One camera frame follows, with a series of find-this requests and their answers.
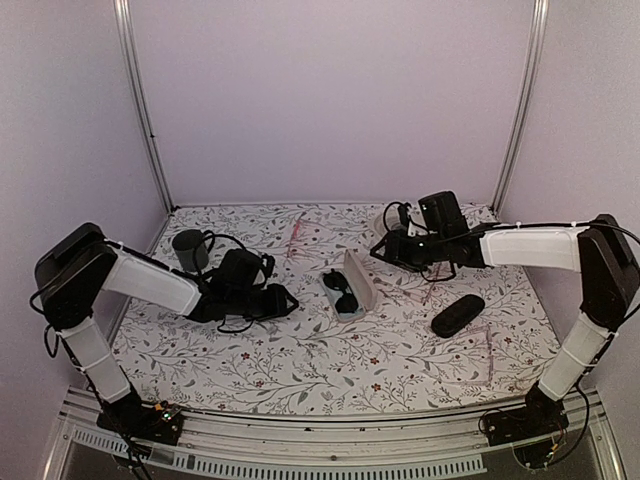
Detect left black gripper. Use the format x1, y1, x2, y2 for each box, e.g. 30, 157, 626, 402
228, 282, 299, 322

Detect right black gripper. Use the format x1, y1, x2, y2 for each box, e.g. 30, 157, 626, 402
371, 228, 449, 273

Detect pink glasses case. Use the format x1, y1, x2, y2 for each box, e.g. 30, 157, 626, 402
319, 249, 378, 323

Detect black round sunglasses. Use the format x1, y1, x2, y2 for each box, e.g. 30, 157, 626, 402
322, 269, 359, 314

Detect orange lens sunglasses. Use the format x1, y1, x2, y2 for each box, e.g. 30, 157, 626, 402
372, 264, 455, 305

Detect light blue cleaning cloth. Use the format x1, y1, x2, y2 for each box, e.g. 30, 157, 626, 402
326, 288, 363, 321

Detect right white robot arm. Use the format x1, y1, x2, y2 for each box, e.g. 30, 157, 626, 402
370, 191, 639, 436

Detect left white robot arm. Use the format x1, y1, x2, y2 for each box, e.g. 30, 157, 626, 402
30, 223, 299, 434

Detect clear striped glass plate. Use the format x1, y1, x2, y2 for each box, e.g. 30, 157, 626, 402
371, 211, 403, 237

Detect black glasses case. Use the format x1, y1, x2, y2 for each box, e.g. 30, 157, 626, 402
431, 294, 485, 338

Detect dark grey mug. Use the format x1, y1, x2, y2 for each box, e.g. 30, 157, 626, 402
171, 229, 214, 273

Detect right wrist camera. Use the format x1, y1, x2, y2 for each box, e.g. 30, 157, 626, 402
397, 203, 428, 237

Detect red thin-frame glasses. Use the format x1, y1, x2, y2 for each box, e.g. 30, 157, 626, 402
285, 213, 320, 262

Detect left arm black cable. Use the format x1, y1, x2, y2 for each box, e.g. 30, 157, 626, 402
199, 230, 251, 336

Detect clear pink frame glasses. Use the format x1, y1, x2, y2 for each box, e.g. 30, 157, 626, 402
461, 326, 494, 386

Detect front aluminium rail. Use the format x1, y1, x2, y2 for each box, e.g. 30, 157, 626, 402
50, 399, 627, 479

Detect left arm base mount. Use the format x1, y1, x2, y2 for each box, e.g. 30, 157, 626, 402
97, 392, 184, 446

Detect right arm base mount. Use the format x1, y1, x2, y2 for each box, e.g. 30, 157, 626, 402
478, 407, 569, 470

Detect right aluminium frame post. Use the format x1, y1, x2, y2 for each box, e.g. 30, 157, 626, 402
491, 0, 550, 216

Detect aluminium frame post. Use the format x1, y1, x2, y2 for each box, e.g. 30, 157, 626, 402
113, 0, 175, 214
491, 0, 550, 216

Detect left aluminium frame post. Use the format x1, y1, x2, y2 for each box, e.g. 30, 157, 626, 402
113, 0, 175, 214

